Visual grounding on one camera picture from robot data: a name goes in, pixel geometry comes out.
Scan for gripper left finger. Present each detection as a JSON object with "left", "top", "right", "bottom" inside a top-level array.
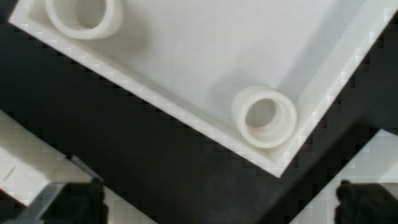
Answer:
[{"left": 10, "top": 155, "right": 112, "bottom": 224}]

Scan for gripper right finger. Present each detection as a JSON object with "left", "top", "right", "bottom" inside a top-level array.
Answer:
[{"left": 334, "top": 180, "right": 398, "bottom": 224}]

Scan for white square tabletop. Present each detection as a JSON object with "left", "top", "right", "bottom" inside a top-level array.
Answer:
[{"left": 9, "top": 0, "right": 398, "bottom": 175}]

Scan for white U-shaped obstacle fence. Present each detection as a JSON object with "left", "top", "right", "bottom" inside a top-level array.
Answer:
[{"left": 0, "top": 111, "right": 156, "bottom": 224}]

